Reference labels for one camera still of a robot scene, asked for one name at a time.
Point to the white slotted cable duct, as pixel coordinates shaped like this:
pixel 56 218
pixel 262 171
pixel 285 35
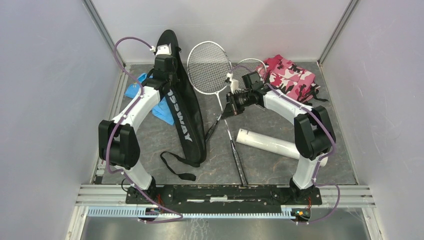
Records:
pixel 142 212

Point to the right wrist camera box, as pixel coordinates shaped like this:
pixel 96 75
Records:
pixel 232 83

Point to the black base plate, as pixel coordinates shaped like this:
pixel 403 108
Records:
pixel 214 199

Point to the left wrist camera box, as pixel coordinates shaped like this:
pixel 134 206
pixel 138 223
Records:
pixel 164 49

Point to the white racket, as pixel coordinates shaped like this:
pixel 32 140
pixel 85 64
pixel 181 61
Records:
pixel 243 67
pixel 207 67

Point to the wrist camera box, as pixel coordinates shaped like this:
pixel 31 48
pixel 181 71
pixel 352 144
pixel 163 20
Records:
pixel 164 49
pixel 232 83

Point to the black racket bag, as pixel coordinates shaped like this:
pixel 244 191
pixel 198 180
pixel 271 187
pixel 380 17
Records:
pixel 185 109

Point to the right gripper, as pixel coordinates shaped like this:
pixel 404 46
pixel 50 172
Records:
pixel 231 109

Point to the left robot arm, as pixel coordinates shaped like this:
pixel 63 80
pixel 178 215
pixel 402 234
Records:
pixel 118 145

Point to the pink camouflage bag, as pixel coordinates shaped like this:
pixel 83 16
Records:
pixel 294 81

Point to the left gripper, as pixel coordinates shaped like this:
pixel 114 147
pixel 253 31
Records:
pixel 175 79

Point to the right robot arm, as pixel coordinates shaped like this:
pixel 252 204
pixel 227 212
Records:
pixel 314 136

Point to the white shuttlecock tube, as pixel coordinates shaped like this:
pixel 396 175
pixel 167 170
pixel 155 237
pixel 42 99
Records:
pixel 267 143

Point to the blue cloth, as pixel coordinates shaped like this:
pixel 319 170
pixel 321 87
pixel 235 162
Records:
pixel 161 110

